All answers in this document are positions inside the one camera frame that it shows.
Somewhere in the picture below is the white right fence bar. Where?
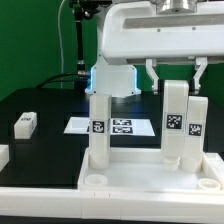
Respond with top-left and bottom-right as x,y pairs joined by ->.
206,153 -> 224,188

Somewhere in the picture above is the white desk top tray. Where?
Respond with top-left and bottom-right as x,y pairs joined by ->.
78,147 -> 224,192

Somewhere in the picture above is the black camera pole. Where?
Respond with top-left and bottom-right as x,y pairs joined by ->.
69,0 -> 90,92

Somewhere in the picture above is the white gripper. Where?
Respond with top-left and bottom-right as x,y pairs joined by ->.
101,1 -> 224,95

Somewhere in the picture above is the white left fence block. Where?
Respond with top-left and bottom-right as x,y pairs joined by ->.
0,145 -> 9,172

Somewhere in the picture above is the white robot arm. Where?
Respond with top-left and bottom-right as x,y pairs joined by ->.
69,0 -> 224,98

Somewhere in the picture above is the white fiducial marker sheet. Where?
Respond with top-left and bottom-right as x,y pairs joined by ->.
64,117 -> 155,137

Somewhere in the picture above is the white front fence bar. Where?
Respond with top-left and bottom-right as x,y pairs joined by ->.
0,187 -> 224,224

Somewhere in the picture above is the black cable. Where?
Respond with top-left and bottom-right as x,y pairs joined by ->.
35,72 -> 81,89

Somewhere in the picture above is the white fence bar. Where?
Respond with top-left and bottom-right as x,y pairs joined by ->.
0,187 -> 224,224
206,153 -> 224,188

